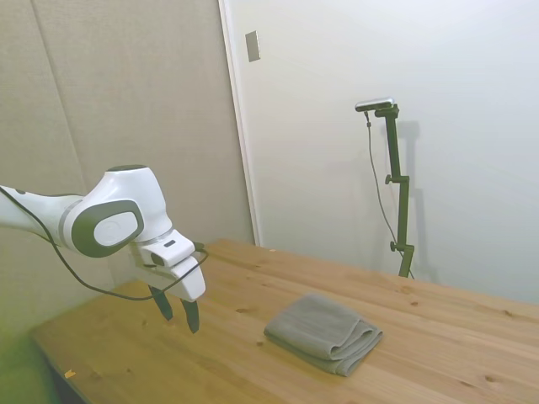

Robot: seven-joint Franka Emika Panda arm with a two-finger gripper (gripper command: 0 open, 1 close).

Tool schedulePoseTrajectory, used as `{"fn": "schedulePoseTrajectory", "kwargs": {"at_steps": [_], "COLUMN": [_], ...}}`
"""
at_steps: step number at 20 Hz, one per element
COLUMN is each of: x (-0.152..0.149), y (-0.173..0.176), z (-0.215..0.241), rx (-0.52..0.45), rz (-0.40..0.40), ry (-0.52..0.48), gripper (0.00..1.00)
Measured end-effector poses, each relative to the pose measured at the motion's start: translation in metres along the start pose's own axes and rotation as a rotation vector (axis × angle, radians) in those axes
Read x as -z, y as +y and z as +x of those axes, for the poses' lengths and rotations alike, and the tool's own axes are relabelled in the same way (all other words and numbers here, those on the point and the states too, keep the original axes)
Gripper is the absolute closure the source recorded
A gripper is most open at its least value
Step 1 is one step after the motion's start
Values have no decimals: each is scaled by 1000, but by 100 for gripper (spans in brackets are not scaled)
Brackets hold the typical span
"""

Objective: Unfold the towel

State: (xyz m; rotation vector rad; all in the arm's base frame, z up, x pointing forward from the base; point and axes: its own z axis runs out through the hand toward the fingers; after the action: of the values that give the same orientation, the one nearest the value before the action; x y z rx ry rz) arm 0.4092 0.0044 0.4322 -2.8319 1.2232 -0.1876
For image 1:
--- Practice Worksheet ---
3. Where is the grey towel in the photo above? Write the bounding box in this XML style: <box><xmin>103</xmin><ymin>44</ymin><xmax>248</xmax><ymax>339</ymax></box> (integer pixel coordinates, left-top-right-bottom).
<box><xmin>263</xmin><ymin>292</ymin><xmax>385</xmax><ymax>378</ymax></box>

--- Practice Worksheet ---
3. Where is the white door frame trim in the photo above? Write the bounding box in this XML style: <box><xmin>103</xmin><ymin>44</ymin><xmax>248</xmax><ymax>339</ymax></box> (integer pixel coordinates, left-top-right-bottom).
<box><xmin>217</xmin><ymin>0</ymin><xmax>263</xmax><ymax>247</ymax></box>

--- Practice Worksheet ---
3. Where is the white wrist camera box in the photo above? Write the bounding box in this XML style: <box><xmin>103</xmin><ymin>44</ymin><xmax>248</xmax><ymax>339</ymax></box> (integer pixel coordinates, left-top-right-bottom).
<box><xmin>141</xmin><ymin>235</ymin><xmax>199</xmax><ymax>268</ymax></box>

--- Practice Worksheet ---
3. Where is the grey wall plate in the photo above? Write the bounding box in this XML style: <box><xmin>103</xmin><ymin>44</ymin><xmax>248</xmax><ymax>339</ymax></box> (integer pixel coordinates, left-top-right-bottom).
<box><xmin>244</xmin><ymin>29</ymin><xmax>262</xmax><ymax>64</ymax></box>

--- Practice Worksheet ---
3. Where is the silver camera on stand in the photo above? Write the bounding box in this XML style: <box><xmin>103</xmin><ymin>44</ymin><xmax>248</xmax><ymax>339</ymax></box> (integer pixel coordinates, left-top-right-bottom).
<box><xmin>355</xmin><ymin>96</ymin><xmax>398</xmax><ymax>113</ymax></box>

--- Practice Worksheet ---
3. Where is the dark green camera stand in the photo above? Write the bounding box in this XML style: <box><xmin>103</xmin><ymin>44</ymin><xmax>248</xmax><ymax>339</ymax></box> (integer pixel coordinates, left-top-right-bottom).
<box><xmin>374</xmin><ymin>104</ymin><xmax>416</xmax><ymax>279</ymax></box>

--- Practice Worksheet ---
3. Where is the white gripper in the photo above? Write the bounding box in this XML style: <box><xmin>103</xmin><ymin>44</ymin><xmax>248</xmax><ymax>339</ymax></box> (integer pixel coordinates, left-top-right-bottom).
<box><xmin>128</xmin><ymin>242</ymin><xmax>208</xmax><ymax>335</ymax></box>

